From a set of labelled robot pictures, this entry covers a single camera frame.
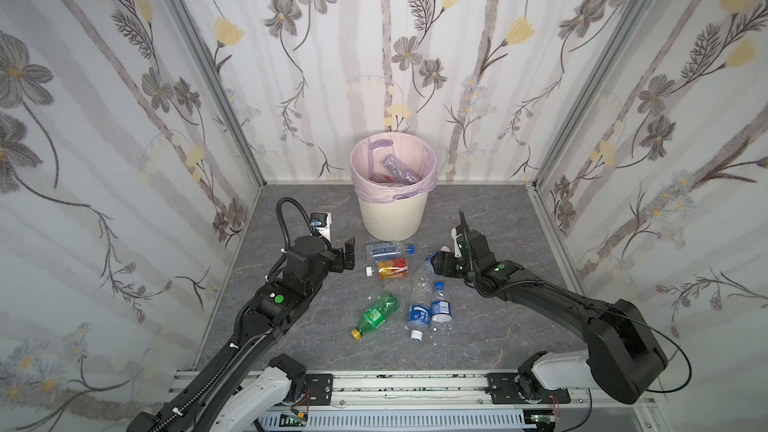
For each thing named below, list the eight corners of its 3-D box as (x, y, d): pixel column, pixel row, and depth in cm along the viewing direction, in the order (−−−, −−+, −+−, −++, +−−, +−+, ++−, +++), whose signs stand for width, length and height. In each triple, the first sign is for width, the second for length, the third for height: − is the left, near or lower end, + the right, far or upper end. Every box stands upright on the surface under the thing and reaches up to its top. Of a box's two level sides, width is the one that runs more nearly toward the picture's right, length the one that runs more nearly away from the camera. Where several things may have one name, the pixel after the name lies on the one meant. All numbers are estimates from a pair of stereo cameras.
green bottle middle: (350, 334, 85) (348, 327, 80) (389, 297, 92) (389, 289, 88) (361, 347, 83) (360, 341, 78) (400, 308, 90) (401, 300, 85)
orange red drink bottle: (365, 278, 94) (365, 272, 91) (366, 263, 97) (366, 256, 94) (408, 279, 94) (408, 273, 91) (407, 263, 98) (408, 257, 94)
